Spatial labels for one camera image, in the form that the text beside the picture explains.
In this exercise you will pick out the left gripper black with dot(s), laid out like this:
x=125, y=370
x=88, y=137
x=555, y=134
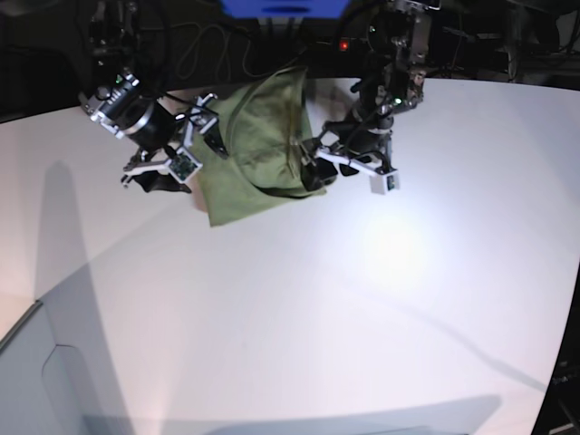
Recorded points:
x=370, y=137

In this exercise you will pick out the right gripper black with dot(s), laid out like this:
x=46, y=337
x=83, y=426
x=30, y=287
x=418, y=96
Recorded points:
x=155, y=129

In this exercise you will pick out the green T-shirt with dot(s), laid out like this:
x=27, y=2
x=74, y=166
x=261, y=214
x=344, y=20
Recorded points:
x=262, y=126

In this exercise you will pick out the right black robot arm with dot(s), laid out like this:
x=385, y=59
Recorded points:
x=124, y=99

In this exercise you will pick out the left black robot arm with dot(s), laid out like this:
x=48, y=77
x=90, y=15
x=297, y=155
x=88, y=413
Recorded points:
x=398, y=37

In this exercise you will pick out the blue box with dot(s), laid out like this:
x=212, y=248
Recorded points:
x=245, y=9

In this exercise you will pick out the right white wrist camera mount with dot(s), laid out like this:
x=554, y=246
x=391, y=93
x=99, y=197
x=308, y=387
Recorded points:
x=177, y=159

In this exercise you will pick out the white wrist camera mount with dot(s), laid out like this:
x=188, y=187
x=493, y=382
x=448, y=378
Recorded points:
x=177, y=159
x=384, y=178

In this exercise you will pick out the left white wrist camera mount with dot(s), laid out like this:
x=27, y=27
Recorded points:
x=384, y=178

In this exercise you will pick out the white power strip red switch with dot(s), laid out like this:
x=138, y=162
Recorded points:
x=351, y=45

